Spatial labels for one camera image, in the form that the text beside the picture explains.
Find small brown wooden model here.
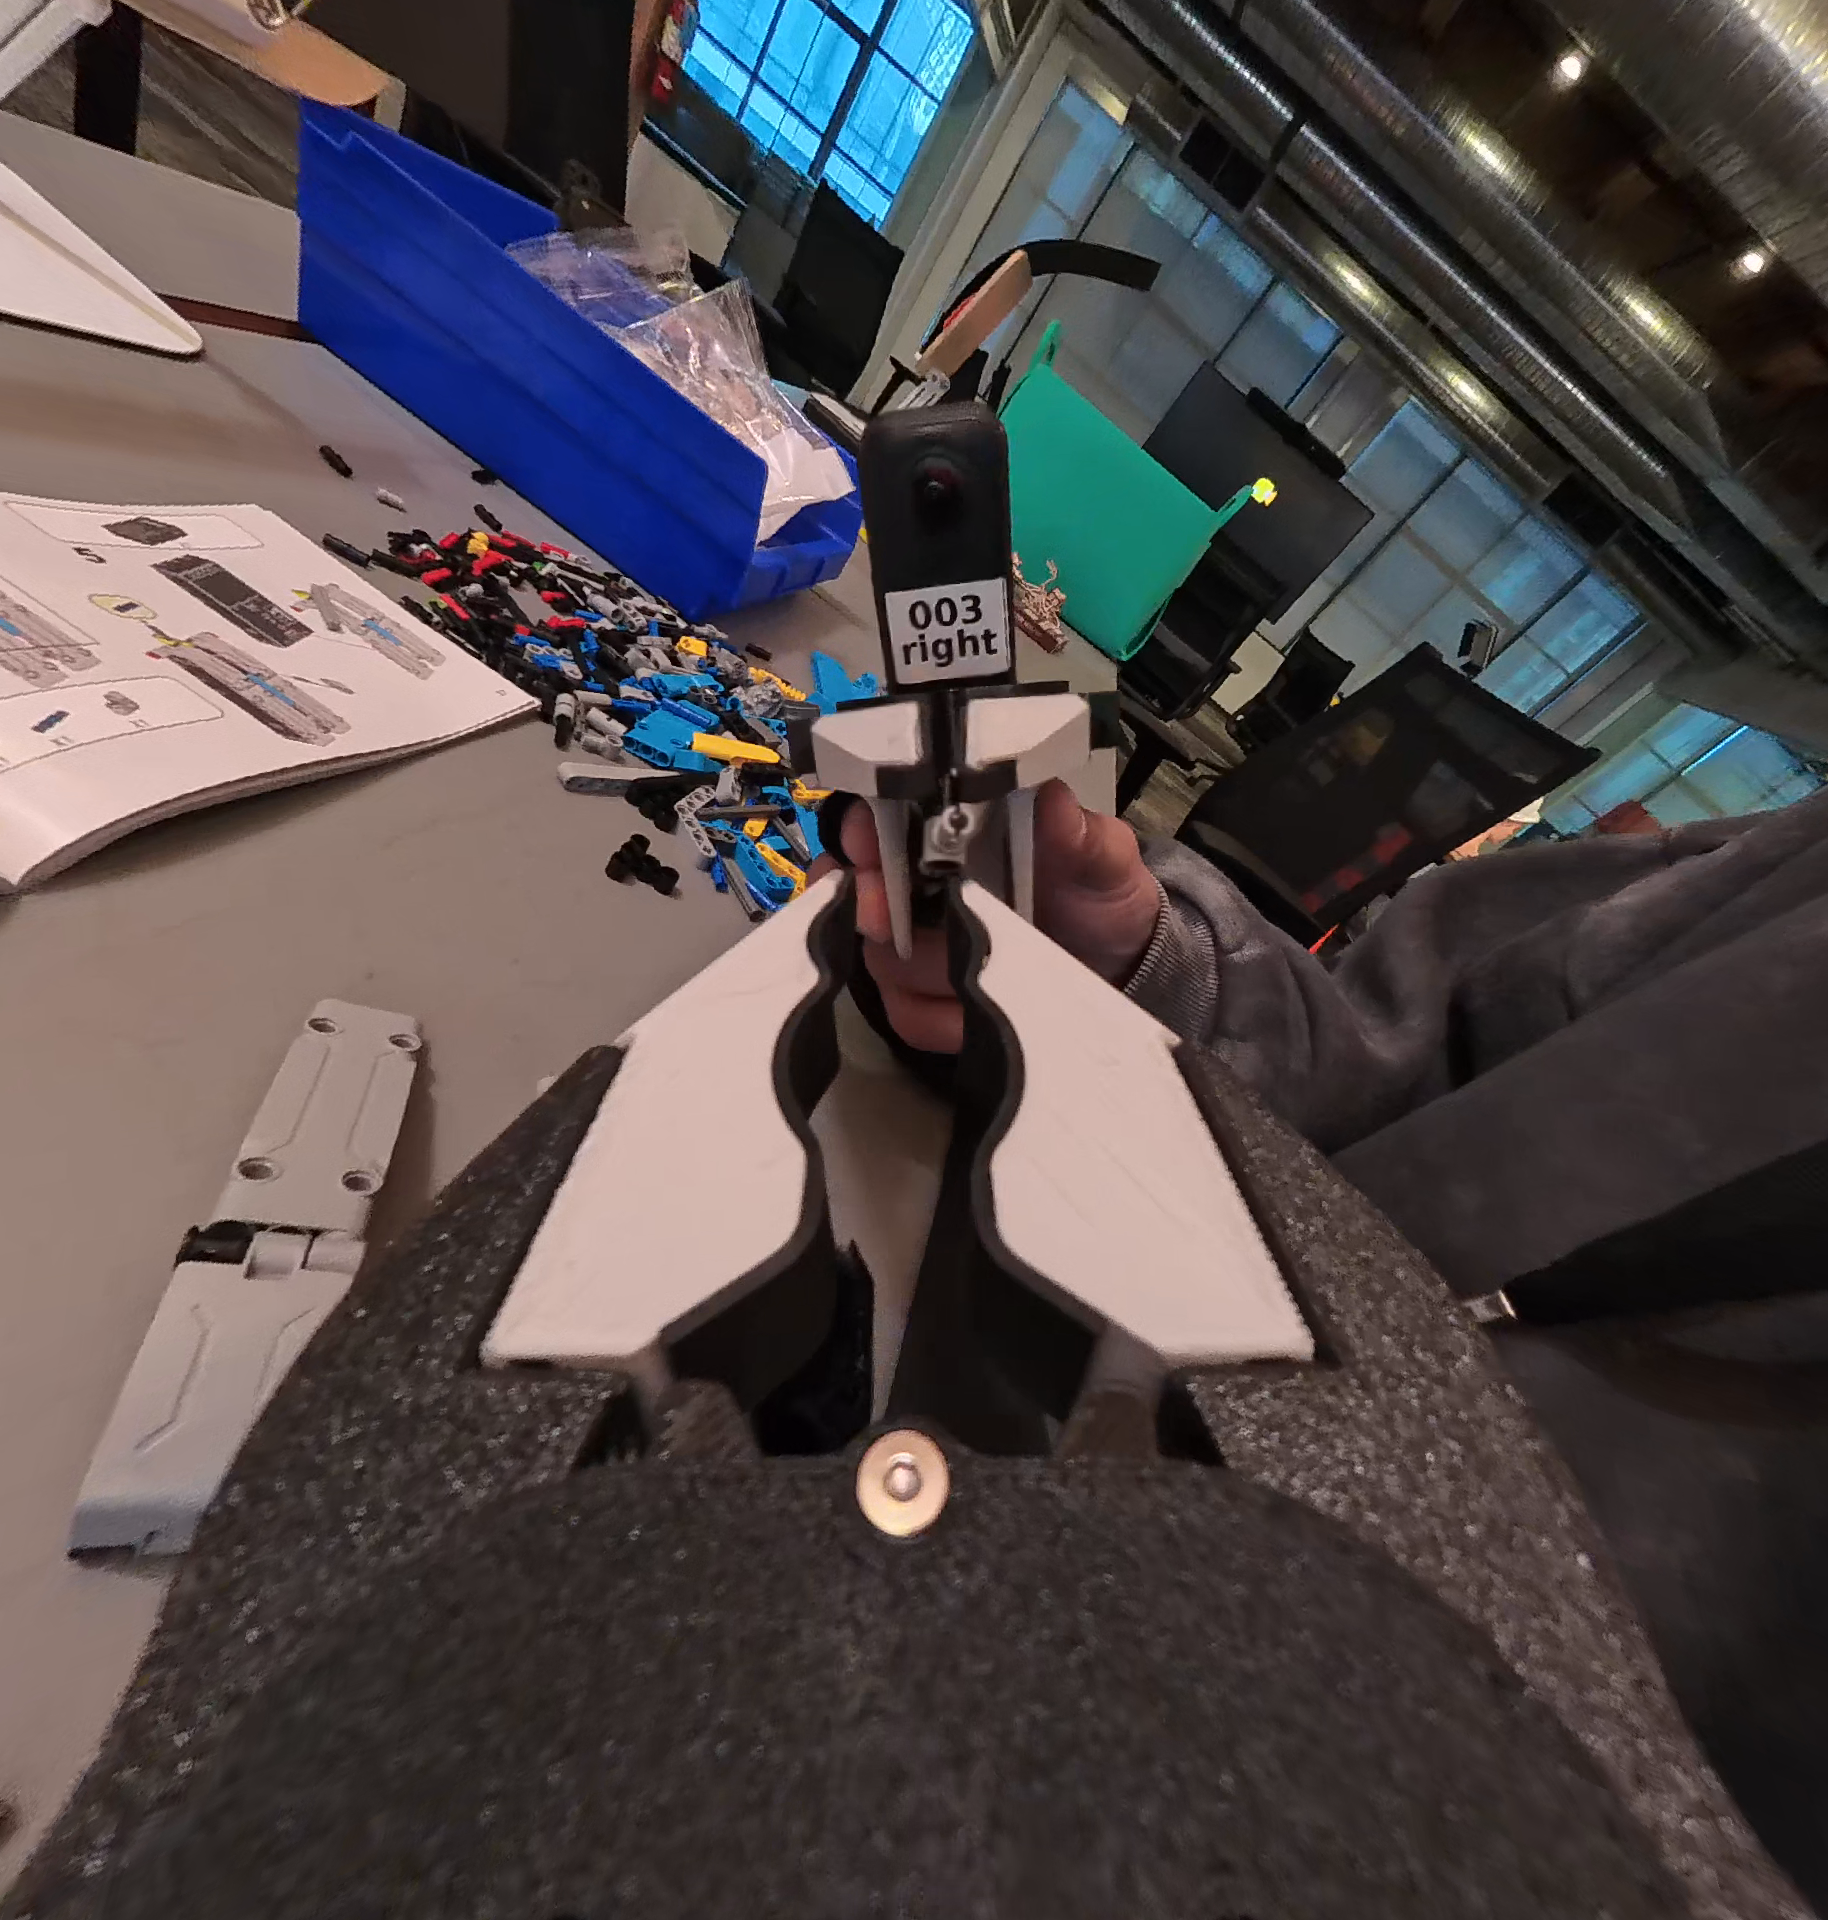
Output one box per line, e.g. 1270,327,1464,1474
1001,559,1072,656

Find pile of toy building pieces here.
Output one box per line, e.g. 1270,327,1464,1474
322,512,859,924

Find crumpled clear plastic bag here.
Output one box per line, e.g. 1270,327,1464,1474
503,225,859,542

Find wooden and black chair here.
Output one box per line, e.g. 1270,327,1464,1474
915,239,1161,413

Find green plastic tote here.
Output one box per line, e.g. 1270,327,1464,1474
996,320,1253,661

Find black monitor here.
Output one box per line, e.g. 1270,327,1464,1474
1139,361,1375,605
1175,643,1602,941

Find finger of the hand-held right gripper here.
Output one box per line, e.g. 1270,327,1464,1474
968,692,1092,918
810,699,937,965

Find person's right forearm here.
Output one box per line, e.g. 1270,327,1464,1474
1124,772,1828,1170

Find white instruction booklet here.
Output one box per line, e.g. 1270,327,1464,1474
0,487,540,896

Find blue storage bin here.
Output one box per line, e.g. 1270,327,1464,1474
296,98,867,621

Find person's right hand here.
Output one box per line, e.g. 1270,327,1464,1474
810,784,1167,1052

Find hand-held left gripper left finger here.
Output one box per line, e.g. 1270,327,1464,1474
480,874,849,1377

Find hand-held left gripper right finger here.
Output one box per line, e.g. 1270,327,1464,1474
959,877,1324,1371

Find grey toy panel assembly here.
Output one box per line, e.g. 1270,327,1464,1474
67,994,425,1556

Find grey desk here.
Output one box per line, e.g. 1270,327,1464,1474
0,102,915,1920

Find white metal stand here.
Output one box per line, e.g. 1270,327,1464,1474
0,0,201,361

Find silver ventilation duct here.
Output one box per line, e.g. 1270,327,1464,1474
1542,0,1828,305

